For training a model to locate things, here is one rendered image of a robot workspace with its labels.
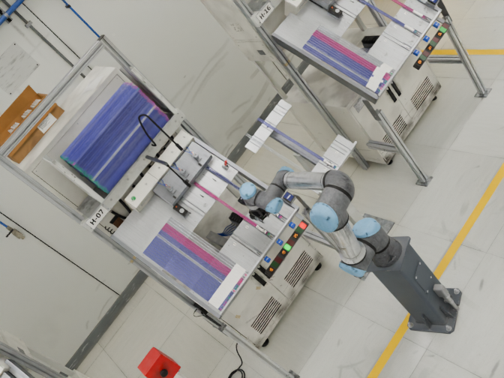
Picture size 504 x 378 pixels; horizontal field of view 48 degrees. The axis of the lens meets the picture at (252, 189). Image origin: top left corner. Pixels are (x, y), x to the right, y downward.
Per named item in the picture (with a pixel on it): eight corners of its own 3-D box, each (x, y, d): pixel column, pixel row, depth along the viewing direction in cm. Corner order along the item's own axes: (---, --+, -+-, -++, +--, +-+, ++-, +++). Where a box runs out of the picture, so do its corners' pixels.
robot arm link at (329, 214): (379, 255, 252) (347, 188, 212) (364, 284, 247) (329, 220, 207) (355, 247, 259) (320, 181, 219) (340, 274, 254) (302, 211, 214)
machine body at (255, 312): (328, 262, 358) (274, 205, 324) (265, 355, 343) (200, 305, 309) (269, 235, 411) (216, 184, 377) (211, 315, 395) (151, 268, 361)
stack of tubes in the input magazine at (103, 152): (170, 118, 293) (134, 82, 278) (107, 194, 281) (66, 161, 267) (160, 115, 303) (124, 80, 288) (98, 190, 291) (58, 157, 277)
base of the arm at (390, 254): (405, 239, 260) (395, 227, 255) (397, 267, 253) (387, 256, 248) (376, 240, 271) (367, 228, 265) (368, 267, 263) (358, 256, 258)
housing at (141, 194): (197, 146, 315) (193, 136, 301) (142, 216, 304) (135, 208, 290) (186, 139, 316) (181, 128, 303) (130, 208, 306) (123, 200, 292)
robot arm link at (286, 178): (353, 161, 215) (275, 162, 255) (340, 184, 212) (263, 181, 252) (370, 180, 221) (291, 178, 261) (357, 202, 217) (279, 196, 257)
